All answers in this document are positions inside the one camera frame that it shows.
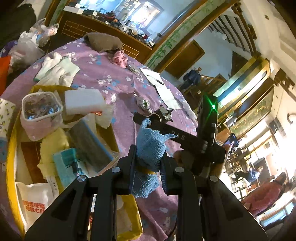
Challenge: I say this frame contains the pink fluffy cloth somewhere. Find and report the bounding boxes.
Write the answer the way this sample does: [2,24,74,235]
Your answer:
[111,50,128,68]

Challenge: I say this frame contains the person in dark clothes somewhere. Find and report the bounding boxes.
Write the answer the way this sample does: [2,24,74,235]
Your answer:
[179,67,202,91]

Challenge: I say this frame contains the red shopping bag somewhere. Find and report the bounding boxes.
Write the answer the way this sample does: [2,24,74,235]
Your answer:
[0,56,11,95]

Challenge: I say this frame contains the black device with cable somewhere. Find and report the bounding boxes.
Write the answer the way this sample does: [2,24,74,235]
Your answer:
[153,104,174,123]

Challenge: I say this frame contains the blue knitted cloth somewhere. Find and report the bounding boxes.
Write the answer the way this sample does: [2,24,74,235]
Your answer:
[132,118,177,198]

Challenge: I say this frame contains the white plastic snack bag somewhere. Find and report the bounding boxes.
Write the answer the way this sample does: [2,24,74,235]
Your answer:
[16,182,54,232]

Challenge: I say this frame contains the purple floral tablecloth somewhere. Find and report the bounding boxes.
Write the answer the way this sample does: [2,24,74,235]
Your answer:
[1,38,197,240]

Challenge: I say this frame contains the yellow plush toy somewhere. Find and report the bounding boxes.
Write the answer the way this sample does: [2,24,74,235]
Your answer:
[37,128,69,179]

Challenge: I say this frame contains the white foam sponge block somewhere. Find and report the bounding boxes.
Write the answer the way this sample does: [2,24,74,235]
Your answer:
[65,88,107,115]

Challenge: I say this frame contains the wooden cabinet with clutter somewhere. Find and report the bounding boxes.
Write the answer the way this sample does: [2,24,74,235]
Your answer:
[57,11,152,64]

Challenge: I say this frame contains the yellow storage box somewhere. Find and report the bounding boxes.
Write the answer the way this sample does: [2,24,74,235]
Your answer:
[5,85,144,241]

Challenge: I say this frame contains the colourful sponge cloth stack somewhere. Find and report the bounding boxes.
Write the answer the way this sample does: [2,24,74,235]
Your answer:
[67,120,113,173]

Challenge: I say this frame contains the teal tissue pack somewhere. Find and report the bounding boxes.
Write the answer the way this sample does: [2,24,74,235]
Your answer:
[53,148,81,189]

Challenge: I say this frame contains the clear plastic bags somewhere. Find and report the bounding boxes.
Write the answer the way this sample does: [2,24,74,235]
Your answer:
[8,18,59,69]

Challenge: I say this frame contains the brown towel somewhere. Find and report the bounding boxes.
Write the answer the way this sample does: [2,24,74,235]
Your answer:
[84,32,123,53]

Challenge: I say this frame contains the white folded cloths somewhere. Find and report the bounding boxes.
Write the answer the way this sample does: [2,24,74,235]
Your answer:
[34,52,80,87]

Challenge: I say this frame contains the pink clear pencil pouch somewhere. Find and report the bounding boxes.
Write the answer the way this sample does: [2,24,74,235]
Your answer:
[21,91,63,142]

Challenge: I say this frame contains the white paper sheets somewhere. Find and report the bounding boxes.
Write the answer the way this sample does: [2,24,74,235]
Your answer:
[140,68,181,109]

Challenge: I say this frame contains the white patterned tissue box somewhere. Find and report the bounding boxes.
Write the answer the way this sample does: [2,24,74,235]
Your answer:
[0,98,16,141]

